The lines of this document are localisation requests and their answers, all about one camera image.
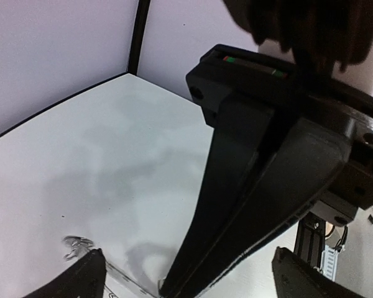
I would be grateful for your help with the metal ring plate with keyrings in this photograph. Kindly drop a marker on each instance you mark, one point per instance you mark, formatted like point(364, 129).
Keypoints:
point(111, 280)

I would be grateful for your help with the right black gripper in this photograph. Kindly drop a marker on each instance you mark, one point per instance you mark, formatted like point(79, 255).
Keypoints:
point(316, 154)

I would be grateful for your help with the black front frame rail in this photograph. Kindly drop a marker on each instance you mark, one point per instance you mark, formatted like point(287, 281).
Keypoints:
point(310, 240)

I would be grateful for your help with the right black frame post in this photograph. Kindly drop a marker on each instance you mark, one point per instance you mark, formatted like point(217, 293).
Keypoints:
point(138, 35)

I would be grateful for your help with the white slotted cable duct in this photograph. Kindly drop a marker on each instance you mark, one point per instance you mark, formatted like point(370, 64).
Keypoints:
point(329, 261)

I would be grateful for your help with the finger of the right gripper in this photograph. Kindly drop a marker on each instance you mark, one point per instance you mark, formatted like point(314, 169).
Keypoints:
point(240, 126)

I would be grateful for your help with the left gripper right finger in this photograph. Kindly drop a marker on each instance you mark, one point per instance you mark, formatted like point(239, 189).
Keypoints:
point(295, 279)

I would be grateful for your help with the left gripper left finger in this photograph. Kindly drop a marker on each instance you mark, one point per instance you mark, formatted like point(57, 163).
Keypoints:
point(85, 278)

